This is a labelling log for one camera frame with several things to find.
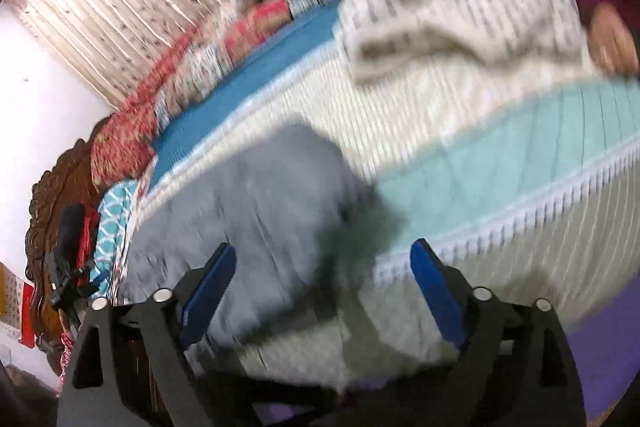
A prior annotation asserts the blue textured sheet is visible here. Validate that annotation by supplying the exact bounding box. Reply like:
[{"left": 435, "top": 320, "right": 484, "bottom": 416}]
[{"left": 147, "top": 2, "right": 346, "bottom": 188}]

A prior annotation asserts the teal floral quilt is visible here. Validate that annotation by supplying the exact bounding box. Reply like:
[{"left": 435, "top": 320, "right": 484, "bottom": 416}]
[{"left": 95, "top": 179, "right": 146, "bottom": 298}]

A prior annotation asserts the carved wooden headboard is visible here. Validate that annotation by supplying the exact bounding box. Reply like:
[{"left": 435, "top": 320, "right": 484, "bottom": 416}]
[{"left": 25, "top": 117, "right": 116, "bottom": 378}]

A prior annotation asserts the red floral patchwork quilt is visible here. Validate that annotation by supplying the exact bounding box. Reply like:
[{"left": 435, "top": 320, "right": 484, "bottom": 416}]
[{"left": 90, "top": 0, "right": 431, "bottom": 192}]

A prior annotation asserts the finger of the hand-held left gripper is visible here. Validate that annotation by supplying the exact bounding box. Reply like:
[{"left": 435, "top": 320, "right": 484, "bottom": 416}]
[{"left": 87, "top": 268, "right": 112, "bottom": 295}]

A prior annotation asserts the grey puffer jacket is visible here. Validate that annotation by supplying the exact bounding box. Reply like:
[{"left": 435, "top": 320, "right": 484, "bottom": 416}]
[{"left": 122, "top": 123, "right": 401, "bottom": 358}]

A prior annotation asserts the red wall calendar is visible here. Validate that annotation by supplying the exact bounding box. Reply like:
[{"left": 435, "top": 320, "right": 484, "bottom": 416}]
[{"left": 0, "top": 262, "right": 36, "bottom": 348}]

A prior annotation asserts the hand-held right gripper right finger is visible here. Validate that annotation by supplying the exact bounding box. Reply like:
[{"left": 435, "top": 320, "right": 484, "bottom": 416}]
[{"left": 410, "top": 238, "right": 587, "bottom": 427}]

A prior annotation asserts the black and red cloth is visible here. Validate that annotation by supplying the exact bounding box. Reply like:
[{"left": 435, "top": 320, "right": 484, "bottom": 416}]
[{"left": 55, "top": 202, "right": 103, "bottom": 268}]

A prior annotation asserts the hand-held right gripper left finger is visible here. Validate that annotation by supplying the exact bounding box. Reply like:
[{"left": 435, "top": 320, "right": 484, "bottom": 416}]
[{"left": 56, "top": 243, "right": 238, "bottom": 427}]

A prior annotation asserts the cream spotted fleece garment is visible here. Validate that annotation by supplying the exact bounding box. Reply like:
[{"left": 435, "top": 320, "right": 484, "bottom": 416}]
[{"left": 335, "top": 0, "right": 601, "bottom": 82}]

